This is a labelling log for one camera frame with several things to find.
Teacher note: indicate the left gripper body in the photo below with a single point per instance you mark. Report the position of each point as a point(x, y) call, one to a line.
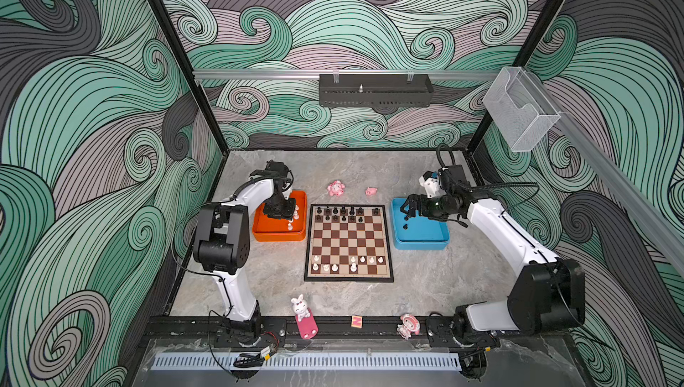
point(280, 207)

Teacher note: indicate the orange plastic tray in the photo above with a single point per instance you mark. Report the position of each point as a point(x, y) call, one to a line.
point(266, 229)

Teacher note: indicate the black wall shelf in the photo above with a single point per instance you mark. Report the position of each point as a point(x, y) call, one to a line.
point(384, 93)

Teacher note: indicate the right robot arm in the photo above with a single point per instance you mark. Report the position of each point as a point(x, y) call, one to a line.
point(549, 292)

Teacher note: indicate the pink kitty toy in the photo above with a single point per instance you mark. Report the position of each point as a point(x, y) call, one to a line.
point(336, 189)

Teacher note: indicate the white rabbit figure pink base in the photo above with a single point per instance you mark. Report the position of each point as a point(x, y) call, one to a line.
point(304, 318)

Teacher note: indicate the pink haired doll figure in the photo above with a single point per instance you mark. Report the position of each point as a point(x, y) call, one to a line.
point(409, 326)

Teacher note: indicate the white slotted cable duct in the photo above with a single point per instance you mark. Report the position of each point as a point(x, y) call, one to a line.
point(345, 361)

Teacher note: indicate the clear acrylic wall box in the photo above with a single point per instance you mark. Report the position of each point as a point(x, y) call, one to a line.
point(521, 108)

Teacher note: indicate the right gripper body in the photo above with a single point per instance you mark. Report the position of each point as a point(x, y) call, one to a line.
point(437, 207)

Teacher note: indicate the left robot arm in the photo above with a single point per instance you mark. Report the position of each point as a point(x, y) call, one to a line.
point(222, 240)

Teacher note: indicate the blue plastic tray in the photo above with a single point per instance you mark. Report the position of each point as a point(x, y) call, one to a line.
point(417, 233)

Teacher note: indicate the chess board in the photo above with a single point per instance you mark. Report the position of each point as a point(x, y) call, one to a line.
point(348, 243)

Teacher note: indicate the wooden letter block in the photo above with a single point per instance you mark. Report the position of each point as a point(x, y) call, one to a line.
point(357, 322)

